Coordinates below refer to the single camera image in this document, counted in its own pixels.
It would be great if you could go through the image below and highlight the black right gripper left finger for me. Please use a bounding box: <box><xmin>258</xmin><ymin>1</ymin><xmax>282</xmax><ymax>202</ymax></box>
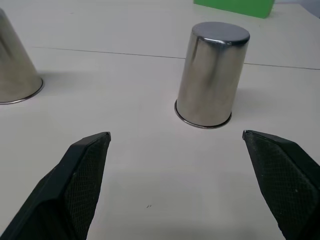
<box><xmin>0</xmin><ymin>131</ymin><xmax>112</xmax><ymax>240</ymax></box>

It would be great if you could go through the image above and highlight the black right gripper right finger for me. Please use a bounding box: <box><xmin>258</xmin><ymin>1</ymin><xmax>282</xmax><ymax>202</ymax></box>
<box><xmin>241</xmin><ymin>129</ymin><xmax>320</xmax><ymax>240</ymax></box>

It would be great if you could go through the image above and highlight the steel cup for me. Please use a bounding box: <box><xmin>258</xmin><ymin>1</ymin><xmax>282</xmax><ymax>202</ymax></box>
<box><xmin>174</xmin><ymin>21</ymin><xmax>251</xmax><ymax>130</ymax></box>
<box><xmin>0</xmin><ymin>8</ymin><xmax>45</xmax><ymax>105</ymax></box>

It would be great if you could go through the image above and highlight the green box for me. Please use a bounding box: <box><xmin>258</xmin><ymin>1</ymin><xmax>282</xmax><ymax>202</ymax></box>
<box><xmin>193</xmin><ymin>0</ymin><xmax>275</xmax><ymax>20</ymax></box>

